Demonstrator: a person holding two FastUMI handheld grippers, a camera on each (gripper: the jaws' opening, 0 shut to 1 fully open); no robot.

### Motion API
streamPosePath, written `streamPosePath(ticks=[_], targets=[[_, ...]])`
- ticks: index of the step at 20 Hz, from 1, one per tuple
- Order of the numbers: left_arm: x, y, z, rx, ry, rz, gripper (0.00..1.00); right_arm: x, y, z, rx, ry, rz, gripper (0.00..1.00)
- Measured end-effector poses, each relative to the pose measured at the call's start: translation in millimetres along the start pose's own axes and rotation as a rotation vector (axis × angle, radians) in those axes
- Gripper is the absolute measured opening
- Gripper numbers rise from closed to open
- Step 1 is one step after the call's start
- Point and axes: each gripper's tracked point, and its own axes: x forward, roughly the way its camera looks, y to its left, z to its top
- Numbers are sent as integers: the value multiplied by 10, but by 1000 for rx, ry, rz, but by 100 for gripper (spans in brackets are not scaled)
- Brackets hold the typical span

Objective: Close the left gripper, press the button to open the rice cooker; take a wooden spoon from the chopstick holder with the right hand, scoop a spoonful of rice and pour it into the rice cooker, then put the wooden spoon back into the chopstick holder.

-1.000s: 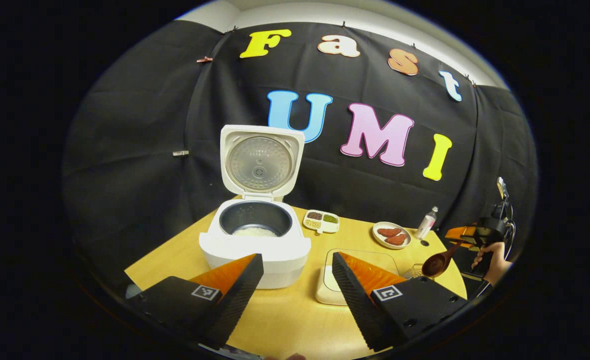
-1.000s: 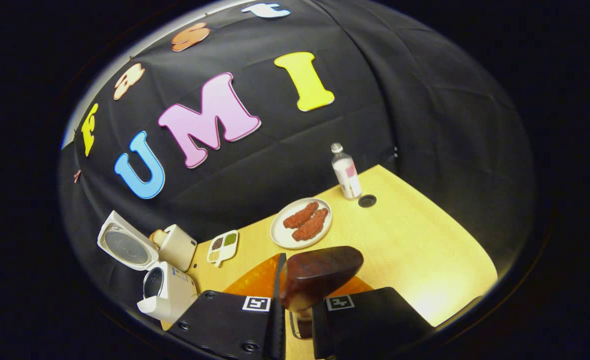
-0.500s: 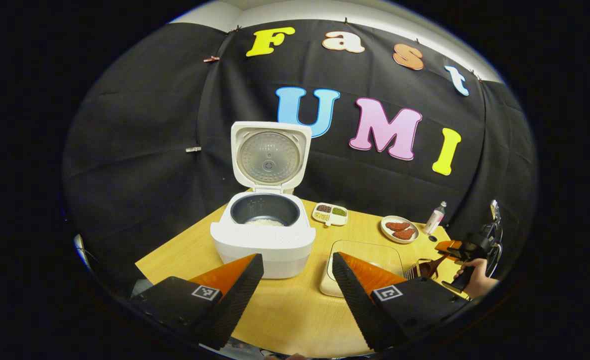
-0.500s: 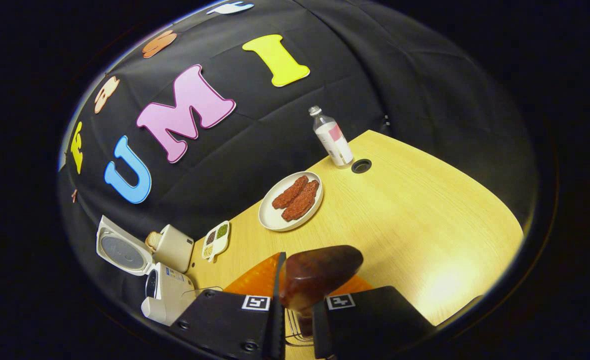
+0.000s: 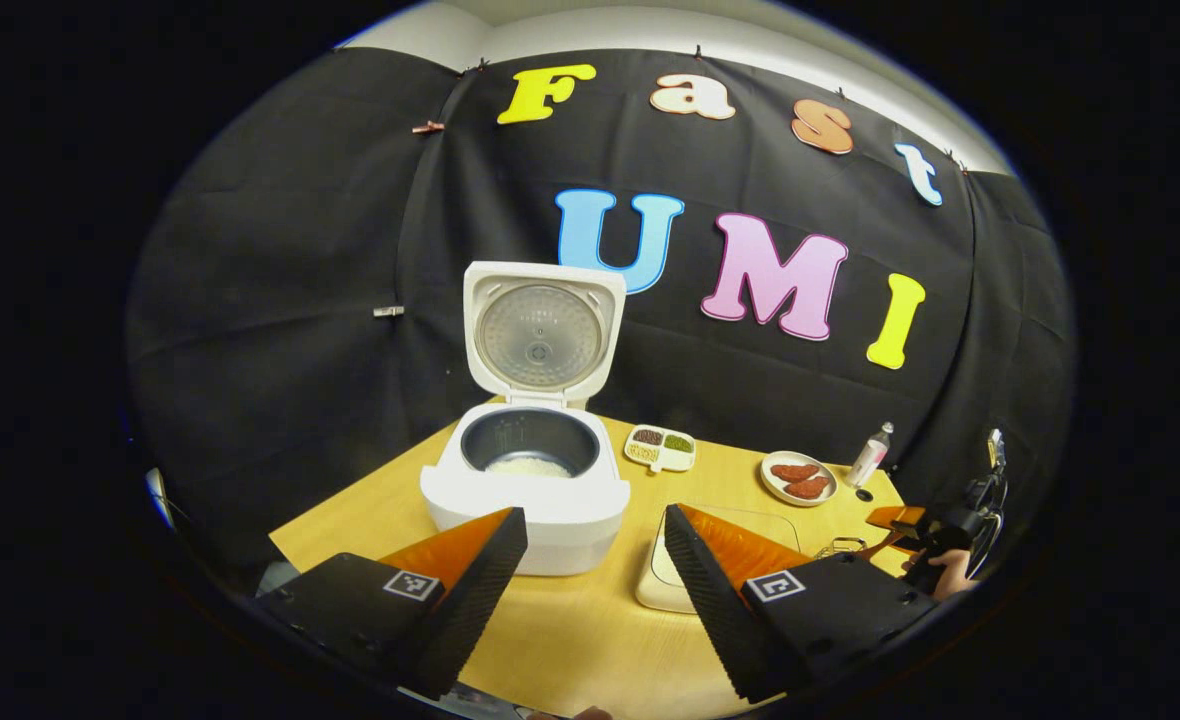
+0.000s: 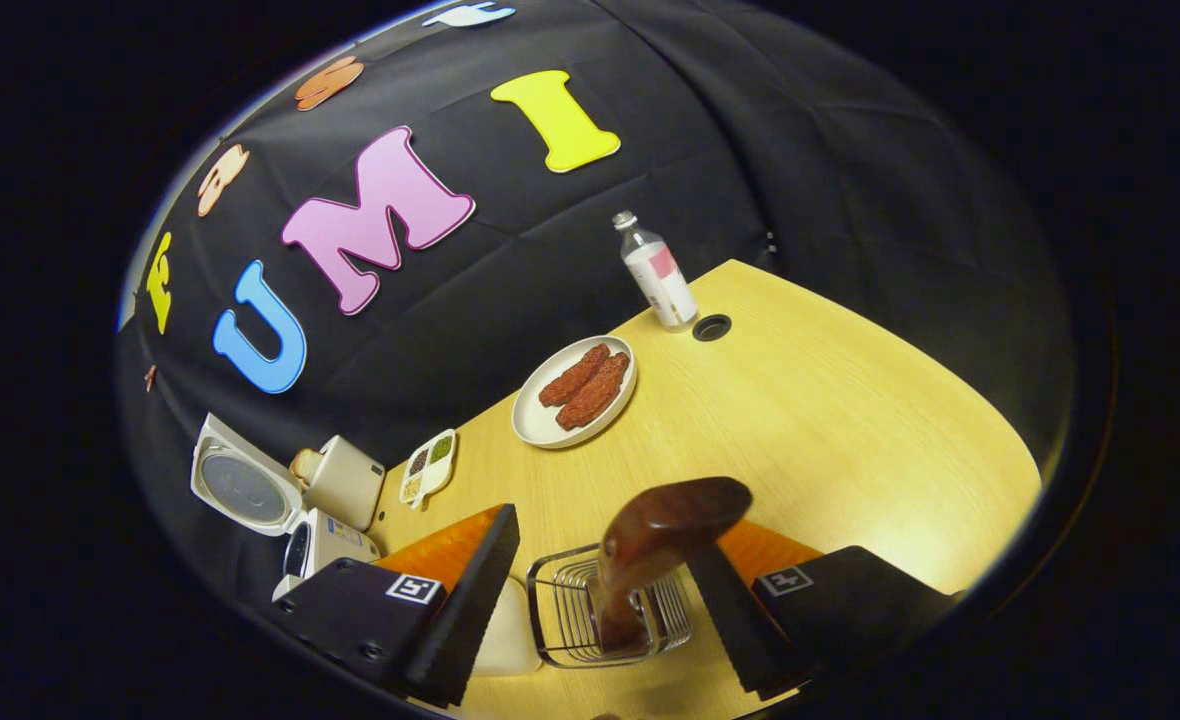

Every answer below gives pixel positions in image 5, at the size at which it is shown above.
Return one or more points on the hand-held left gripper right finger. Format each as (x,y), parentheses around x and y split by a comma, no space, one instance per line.
(720,610)

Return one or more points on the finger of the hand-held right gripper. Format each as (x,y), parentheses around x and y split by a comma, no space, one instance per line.
(895,517)

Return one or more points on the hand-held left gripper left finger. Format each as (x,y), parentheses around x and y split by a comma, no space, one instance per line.
(470,600)

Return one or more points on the brown wooden spoon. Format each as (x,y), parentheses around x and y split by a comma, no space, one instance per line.
(885,543)

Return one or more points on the clear container of white rice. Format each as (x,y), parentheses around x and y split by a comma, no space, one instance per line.
(665,582)

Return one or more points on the white rice cooker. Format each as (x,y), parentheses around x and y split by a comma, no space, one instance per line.
(550,505)

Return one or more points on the clear bottle with pink label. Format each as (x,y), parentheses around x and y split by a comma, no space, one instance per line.
(868,462)

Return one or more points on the red meat patty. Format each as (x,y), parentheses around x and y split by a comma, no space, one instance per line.
(808,488)
(795,472)

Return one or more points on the white round plate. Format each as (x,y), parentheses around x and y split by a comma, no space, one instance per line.
(772,485)

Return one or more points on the white divided dish of grains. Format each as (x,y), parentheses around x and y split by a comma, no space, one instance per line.
(660,448)

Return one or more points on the black backdrop cloth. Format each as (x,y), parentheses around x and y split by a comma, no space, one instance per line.
(280,300)

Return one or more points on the red cloth clip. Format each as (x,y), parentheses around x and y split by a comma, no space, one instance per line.
(428,127)

